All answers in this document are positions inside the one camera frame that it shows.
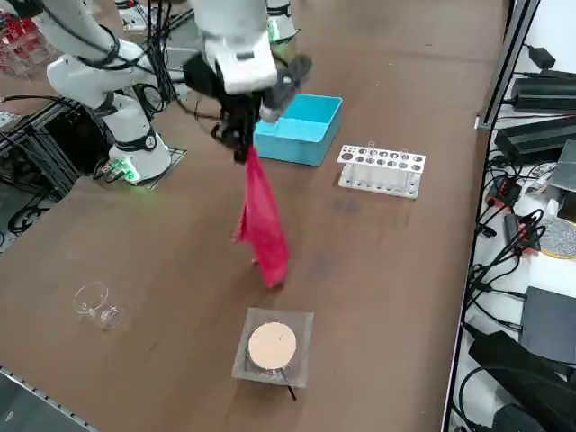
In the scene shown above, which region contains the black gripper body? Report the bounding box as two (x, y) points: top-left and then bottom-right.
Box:
(183, 54), (263, 137)

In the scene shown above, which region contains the pink rag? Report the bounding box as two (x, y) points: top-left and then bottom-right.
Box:
(232, 148), (291, 289)

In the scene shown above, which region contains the blue plastic storage box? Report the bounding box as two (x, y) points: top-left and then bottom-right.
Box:
(254, 93), (344, 167)

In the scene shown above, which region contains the flat black box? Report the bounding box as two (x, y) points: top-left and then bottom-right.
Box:
(520, 285), (576, 364)

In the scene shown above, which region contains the white test tube rack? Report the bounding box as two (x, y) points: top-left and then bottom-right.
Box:
(336, 141), (427, 199)

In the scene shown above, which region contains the clear shelf with red packets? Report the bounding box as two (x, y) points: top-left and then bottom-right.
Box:
(0, 8), (64, 80)

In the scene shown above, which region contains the clear glass beaker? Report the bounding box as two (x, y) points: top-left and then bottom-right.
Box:
(74, 281), (127, 332)

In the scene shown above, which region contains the red and black device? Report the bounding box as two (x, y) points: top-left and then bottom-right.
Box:
(488, 177), (523, 208)

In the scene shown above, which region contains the long black power adapter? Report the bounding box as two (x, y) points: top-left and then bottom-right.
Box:
(511, 76), (576, 113)
(494, 116), (576, 164)

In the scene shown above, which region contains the small black power adapter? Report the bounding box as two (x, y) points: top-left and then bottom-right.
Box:
(526, 44), (557, 69)

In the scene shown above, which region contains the round glittery disc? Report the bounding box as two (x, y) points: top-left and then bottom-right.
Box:
(538, 218), (576, 261)

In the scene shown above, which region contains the black bag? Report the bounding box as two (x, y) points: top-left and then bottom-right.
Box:
(467, 330), (576, 432)

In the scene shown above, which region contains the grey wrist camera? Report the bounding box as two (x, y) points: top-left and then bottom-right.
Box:
(260, 55), (314, 122)

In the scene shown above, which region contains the black frame stand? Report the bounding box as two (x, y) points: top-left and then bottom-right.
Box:
(0, 96), (113, 199)

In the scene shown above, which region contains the aluminium frame post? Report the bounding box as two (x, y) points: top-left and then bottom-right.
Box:
(476, 0), (541, 131)

